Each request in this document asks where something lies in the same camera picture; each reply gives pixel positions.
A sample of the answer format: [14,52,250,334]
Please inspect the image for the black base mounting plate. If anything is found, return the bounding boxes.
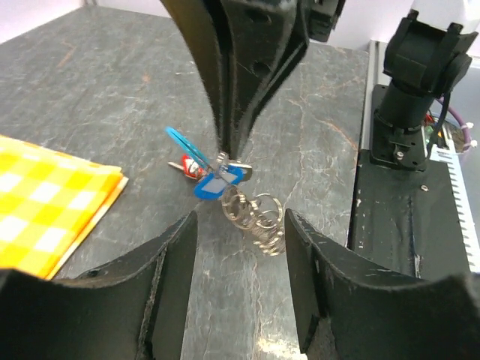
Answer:
[346,84,473,281]

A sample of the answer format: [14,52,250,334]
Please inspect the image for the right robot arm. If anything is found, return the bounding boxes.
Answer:
[164,1,479,158]

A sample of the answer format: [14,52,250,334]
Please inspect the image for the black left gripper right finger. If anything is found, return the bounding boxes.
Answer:
[284,210,479,359]

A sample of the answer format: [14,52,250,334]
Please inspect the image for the red key tag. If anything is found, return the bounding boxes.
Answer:
[168,154,206,181]

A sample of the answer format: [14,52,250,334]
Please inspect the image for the yellow checkered cloth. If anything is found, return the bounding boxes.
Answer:
[1,136,128,279]

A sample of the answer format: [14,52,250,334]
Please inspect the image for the grey slotted cable duct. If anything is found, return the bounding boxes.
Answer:
[430,125,479,273]

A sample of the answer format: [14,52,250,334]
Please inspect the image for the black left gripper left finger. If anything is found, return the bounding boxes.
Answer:
[1,212,198,359]

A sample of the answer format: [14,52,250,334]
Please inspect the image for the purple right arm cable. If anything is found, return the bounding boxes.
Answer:
[438,93,479,153]

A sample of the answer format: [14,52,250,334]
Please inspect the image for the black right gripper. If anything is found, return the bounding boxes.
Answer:
[222,0,345,158]

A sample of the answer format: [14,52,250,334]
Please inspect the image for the blue key tag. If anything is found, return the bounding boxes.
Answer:
[193,167,243,200]

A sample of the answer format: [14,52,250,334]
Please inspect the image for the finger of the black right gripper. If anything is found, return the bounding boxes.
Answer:
[162,0,229,153]

